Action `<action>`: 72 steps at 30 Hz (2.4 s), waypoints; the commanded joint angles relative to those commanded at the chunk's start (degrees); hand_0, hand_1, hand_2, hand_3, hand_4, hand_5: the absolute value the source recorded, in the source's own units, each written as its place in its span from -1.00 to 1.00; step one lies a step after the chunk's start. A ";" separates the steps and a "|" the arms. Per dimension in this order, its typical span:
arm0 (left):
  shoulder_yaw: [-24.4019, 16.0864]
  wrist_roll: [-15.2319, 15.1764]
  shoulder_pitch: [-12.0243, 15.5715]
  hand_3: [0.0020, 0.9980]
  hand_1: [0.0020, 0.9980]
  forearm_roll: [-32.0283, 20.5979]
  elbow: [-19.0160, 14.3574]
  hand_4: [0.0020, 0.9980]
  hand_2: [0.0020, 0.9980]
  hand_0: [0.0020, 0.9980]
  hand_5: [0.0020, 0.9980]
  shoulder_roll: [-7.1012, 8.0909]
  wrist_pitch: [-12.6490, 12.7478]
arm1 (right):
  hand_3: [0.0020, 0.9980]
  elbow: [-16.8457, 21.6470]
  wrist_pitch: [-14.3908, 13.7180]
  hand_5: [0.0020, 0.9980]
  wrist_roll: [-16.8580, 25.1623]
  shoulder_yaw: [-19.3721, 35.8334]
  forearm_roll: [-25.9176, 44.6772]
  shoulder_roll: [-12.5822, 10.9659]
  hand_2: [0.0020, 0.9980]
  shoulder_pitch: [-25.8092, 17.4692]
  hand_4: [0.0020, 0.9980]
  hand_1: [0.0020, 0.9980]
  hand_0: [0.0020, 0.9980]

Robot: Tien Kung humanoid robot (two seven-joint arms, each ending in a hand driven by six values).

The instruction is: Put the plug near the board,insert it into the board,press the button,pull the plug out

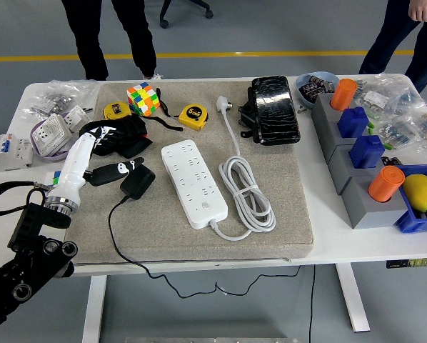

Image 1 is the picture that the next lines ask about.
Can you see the person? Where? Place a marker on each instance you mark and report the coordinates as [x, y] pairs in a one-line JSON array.
[[395, 43], [138, 35]]

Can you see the small black connector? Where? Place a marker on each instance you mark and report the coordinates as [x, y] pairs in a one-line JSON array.
[[390, 160]]

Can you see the light blue bowl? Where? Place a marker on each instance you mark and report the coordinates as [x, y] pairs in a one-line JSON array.
[[301, 94]]

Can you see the clear bag of metal parts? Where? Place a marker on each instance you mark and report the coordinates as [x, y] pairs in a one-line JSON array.
[[56, 98]]

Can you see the small yellow tape measure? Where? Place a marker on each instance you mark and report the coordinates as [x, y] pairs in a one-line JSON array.
[[115, 110]]

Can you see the clear bag with white label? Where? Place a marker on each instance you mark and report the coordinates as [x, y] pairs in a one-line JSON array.
[[374, 98]]

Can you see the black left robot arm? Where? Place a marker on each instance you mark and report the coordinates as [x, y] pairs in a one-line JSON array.
[[28, 221]]

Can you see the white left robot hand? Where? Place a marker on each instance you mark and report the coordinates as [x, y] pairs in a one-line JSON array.
[[74, 160]]

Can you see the small screwdriver bit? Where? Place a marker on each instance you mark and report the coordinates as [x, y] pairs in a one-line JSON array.
[[86, 109]]

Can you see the grey block base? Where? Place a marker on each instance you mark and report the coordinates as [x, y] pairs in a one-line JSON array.
[[329, 139], [338, 168], [370, 216], [320, 107]]

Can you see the dark cylindrical capacitors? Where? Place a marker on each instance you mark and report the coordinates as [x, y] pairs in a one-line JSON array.
[[315, 87]]

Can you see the small metal clip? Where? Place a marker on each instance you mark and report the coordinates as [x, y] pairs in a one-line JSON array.
[[302, 109]]

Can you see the black folding holder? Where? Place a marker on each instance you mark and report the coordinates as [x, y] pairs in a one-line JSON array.
[[245, 116]]

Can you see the glossy black case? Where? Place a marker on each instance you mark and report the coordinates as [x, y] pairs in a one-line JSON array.
[[276, 110]]

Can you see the small colourful puzzle cube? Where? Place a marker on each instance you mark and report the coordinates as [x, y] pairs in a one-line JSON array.
[[56, 177]]

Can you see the large white socket panel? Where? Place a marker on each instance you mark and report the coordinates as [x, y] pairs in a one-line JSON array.
[[51, 132]]

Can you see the small white socket panel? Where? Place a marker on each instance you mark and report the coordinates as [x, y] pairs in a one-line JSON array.
[[76, 116]]

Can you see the white table leg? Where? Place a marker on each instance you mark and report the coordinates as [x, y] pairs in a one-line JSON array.
[[94, 311], [352, 303]]

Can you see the small green clip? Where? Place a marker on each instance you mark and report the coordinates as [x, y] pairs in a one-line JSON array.
[[388, 145], [371, 125]]

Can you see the black power adapter plug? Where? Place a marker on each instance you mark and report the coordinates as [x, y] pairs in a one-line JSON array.
[[138, 182]]

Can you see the blue block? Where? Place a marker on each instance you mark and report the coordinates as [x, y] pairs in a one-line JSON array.
[[367, 151], [352, 123]]

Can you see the yellow lemon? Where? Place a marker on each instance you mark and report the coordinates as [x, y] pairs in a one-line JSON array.
[[420, 193]]

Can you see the black office chair base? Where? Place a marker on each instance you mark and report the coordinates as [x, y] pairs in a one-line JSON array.
[[164, 23]]

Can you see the person's hand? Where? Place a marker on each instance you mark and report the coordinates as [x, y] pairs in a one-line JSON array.
[[423, 9]]

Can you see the white circuit breaker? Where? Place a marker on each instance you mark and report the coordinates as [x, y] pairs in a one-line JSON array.
[[10, 153]]

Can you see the blue plastic bin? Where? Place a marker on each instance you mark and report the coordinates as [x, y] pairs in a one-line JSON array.
[[413, 223]]

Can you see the black table control panel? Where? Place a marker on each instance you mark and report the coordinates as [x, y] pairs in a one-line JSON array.
[[413, 263]]

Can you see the large colourful puzzle cube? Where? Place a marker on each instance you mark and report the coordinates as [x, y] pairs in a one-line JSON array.
[[142, 100]]

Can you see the white power strip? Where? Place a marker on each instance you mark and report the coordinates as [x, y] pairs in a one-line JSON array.
[[195, 186]]

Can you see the clear bag of blue parts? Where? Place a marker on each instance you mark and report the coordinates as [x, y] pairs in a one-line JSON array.
[[399, 134]]

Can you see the grey-brown mat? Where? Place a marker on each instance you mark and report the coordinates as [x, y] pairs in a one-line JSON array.
[[288, 171]]

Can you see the orange cylinder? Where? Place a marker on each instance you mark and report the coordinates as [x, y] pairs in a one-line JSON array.
[[386, 184], [343, 94]]

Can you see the black cloth pouch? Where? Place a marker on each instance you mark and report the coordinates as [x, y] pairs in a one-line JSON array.
[[128, 135]]

